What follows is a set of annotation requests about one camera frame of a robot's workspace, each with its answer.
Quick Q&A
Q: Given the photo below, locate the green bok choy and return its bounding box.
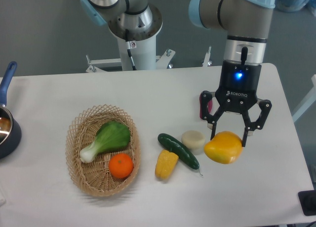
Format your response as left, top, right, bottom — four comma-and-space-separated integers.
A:
79, 121, 130, 163

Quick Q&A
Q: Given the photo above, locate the red pink object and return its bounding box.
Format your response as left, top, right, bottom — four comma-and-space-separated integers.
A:
199, 91, 213, 120

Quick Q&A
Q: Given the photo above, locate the yellow bell pepper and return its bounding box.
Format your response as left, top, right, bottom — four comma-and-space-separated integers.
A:
155, 150, 179, 180

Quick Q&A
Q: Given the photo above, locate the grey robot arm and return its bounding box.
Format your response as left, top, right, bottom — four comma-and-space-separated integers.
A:
80, 0, 275, 143

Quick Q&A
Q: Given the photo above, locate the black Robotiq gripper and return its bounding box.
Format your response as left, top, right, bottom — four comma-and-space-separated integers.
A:
199, 60, 272, 147

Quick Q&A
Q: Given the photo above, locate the dark blue saucepan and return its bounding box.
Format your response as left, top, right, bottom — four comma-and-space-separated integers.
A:
0, 61, 22, 159

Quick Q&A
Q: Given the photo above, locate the dark green cucumber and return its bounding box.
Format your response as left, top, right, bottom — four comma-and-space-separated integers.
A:
158, 133, 202, 175

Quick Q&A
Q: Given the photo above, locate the woven wicker basket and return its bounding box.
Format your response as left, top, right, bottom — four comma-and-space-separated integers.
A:
66, 105, 141, 197

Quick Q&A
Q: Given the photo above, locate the white round radish slice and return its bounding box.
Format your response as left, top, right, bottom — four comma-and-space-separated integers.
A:
181, 130, 205, 154

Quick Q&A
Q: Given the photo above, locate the white frame at right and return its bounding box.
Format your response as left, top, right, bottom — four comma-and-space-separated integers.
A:
292, 75, 316, 123

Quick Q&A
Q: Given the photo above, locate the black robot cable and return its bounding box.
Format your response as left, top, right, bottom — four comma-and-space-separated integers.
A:
119, 0, 137, 71

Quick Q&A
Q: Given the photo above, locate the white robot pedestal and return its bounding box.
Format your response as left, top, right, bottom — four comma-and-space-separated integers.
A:
85, 4, 213, 74

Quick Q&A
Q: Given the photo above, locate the orange tangerine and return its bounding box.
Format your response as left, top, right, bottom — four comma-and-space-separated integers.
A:
109, 153, 134, 179

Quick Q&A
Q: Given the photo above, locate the black device at edge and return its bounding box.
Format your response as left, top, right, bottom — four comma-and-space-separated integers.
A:
298, 190, 316, 216

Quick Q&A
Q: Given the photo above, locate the yellow orange mango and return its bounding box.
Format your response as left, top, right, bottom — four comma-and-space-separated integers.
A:
203, 131, 243, 164

